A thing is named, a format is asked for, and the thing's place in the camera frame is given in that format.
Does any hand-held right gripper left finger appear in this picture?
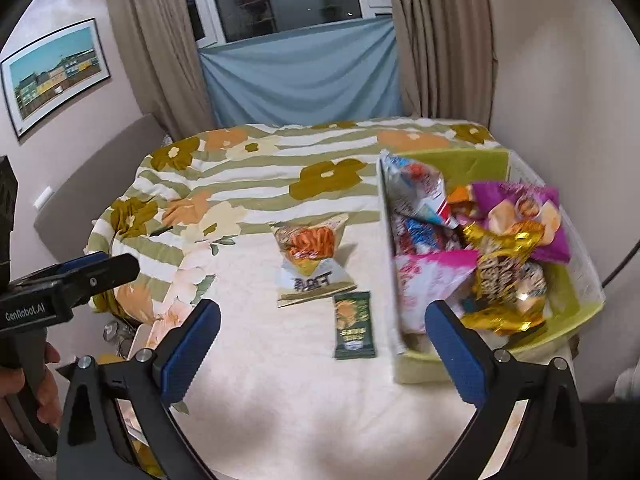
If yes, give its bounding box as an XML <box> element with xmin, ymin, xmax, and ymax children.
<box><xmin>56</xmin><ymin>299</ymin><xmax>222</xmax><ymax>480</ymax></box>

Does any orange noodle snack packet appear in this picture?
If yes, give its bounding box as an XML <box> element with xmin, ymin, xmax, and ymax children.
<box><xmin>272</xmin><ymin>212</ymin><xmax>358</xmax><ymax>308</ymax></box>

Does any framed wall poster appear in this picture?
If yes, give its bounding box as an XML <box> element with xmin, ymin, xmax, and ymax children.
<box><xmin>0</xmin><ymin>17</ymin><xmax>112</xmax><ymax>141</ymax></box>

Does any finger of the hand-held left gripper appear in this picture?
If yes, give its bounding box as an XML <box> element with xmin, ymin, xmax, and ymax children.
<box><xmin>10</xmin><ymin>252</ymin><xmax>110</xmax><ymax>288</ymax></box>
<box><xmin>65</xmin><ymin>254</ymin><xmax>141</xmax><ymax>311</ymax></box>

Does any red white blue snack packet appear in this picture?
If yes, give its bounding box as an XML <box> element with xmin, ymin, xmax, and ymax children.
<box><xmin>380</xmin><ymin>152</ymin><xmax>461</xmax><ymax>228</ymax></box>

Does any green storage box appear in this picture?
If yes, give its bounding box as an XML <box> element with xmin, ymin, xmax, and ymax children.
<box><xmin>377</xmin><ymin>147</ymin><xmax>606</xmax><ymax>386</ymax></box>

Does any person's left hand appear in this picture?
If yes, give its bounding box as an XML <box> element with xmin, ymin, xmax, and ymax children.
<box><xmin>0</xmin><ymin>342</ymin><xmax>62</xmax><ymax>426</ymax></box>

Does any dark green snack packet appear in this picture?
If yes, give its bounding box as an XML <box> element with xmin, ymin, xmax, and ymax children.
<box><xmin>334</xmin><ymin>291</ymin><xmax>377</xmax><ymax>360</ymax></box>

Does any cream orange snack packet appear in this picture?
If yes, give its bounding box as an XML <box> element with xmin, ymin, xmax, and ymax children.
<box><xmin>446</xmin><ymin>185</ymin><xmax>472</xmax><ymax>212</ymax></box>

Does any blue cloth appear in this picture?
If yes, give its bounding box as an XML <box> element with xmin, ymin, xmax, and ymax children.
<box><xmin>199</xmin><ymin>16</ymin><xmax>405</xmax><ymax>128</ymax></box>

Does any floral blanket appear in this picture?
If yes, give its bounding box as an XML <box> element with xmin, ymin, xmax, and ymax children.
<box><xmin>85</xmin><ymin>117</ymin><xmax>581</xmax><ymax>480</ymax></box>

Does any pink white snack packet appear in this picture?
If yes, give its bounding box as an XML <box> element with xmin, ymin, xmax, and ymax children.
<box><xmin>395</xmin><ymin>249</ymin><xmax>478</xmax><ymax>335</ymax></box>

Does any clear glass jar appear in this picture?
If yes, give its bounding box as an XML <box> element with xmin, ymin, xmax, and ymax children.
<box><xmin>102</xmin><ymin>321</ymin><xmax>135</xmax><ymax>356</ymax></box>

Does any gold foil snack packet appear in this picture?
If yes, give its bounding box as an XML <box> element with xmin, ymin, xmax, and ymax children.
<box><xmin>460</xmin><ymin>220</ymin><xmax>549</xmax><ymax>337</ymax></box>

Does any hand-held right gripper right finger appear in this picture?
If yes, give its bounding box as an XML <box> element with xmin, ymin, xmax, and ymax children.
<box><xmin>424</xmin><ymin>300</ymin><xmax>586</xmax><ymax>480</ymax></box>

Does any purple chip bag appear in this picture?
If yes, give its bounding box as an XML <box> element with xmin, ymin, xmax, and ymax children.
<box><xmin>469</xmin><ymin>180</ymin><xmax>572</xmax><ymax>264</ymax></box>

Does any beige curtain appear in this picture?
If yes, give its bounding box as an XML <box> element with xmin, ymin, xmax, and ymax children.
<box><xmin>102</xmin><ymin>0</ymin><xmax>216</xmax><ymax>141</ymax></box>
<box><xmin>382</xmin><ymin>0</ymin><xmax>498</xmax><ymax>126</ymax></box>

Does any padded grey headboard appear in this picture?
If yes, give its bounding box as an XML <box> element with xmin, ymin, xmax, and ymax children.
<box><xmin>32</xmin><ymin>112</ymin><xmax>168</xmax><ymax>256</ymax></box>

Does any thin black rod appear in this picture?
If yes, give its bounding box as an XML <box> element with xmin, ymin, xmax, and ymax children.
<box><xmin>602</xmin><ymin>237</ymin><xmax>640</xmax><ymax>283</ymax></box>

